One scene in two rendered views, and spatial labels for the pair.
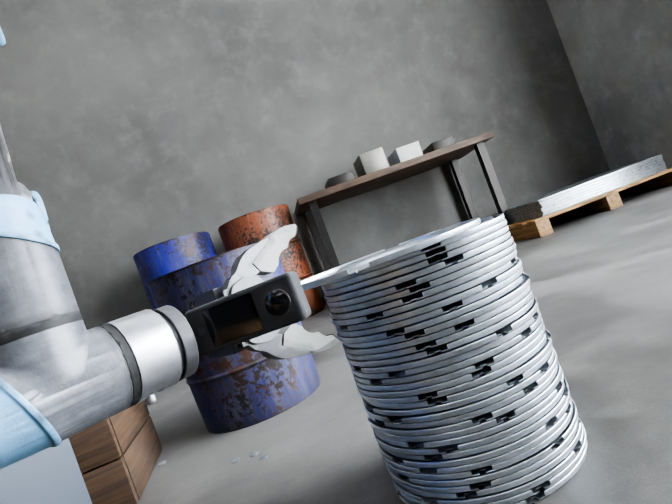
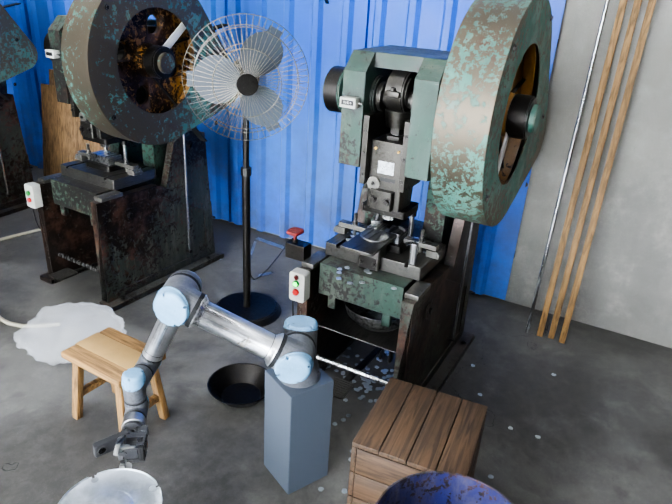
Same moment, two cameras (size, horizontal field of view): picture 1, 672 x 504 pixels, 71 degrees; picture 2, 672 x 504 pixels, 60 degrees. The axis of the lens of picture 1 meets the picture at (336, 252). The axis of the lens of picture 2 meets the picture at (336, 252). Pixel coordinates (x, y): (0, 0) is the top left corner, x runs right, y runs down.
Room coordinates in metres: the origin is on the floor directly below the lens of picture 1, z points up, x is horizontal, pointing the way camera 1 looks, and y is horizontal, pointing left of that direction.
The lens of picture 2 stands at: (1.83, -0.68, 1.72)
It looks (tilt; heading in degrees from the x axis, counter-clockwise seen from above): 24 degrees down; 125
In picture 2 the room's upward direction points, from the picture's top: 4 degrees clockwise
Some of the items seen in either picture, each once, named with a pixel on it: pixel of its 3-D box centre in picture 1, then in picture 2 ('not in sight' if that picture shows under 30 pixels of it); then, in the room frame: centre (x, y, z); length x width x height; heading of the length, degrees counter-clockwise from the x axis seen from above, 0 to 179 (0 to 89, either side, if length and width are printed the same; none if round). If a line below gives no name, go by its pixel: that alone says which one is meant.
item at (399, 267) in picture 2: not in sight; (385, 249); (0.64, 1.38, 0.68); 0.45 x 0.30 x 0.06; 8
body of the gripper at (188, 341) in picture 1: (214, 324); (132, 441); (0.49, 0.14, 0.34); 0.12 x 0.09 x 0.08; 137
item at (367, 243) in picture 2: not in sight; (368, 253); (0.66, 1.20, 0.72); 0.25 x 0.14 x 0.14; 98
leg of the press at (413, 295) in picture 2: not in sight; (446, 298); (0.89, 1.55, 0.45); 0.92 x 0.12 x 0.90; 98
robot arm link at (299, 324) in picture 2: not in sight; (300, 336); (0.76, 0.65, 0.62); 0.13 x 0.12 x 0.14; 123
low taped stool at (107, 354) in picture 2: not in sight; (117, 385); (-0.01, 0.41, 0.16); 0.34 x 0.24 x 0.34; 6
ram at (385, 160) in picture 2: not in sight; (389, 172); (0.65, 1.34, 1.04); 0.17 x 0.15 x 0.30; 98
